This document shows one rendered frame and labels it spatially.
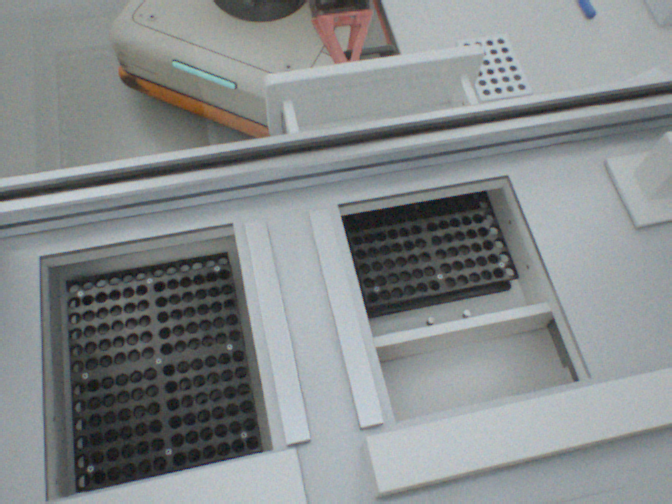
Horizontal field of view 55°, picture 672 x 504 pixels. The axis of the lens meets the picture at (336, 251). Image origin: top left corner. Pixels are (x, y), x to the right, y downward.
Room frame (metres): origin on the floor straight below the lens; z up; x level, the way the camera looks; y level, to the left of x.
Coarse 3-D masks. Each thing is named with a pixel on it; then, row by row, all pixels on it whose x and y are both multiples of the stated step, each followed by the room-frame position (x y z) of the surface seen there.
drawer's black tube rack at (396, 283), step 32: (480, 192) 0.43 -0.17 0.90; (352, 224) 0.37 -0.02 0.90; (384, 224) 0.37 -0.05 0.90; (416, 224) 0.38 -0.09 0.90; (448, 224) 0.38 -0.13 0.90; (480, 224) 0.38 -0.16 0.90; (352, 256) 0.34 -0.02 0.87; (384, 256) 0.33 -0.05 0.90; (416, 256) 0.33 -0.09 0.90; (448, 256) 0.34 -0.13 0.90; (480, 256) 0.34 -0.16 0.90; (384, 288) 0.29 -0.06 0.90; (416, 288) 0.29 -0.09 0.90; (448, 288) 0.30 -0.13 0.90; (480, 288) 0.32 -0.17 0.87
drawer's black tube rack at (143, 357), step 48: (144, 288) 0.28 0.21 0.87; (192, 288) 0.27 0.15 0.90; (96, 336) 0.20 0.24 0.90; (144, 336) 0.22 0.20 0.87; (192, 336) 0.21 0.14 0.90; (240, 336) 0.23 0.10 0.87; (96, 384) 0.16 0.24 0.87; (144, 384) 0.16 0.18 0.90; (192, 384) 0.16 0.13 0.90; (240, 384) 0.17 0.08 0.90; (96, 432) 0.11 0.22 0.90; (144, 432) 0.12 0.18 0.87; (192, 432) 0.12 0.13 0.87; (240, 432) 0.12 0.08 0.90; (96, 480) 0.07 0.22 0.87
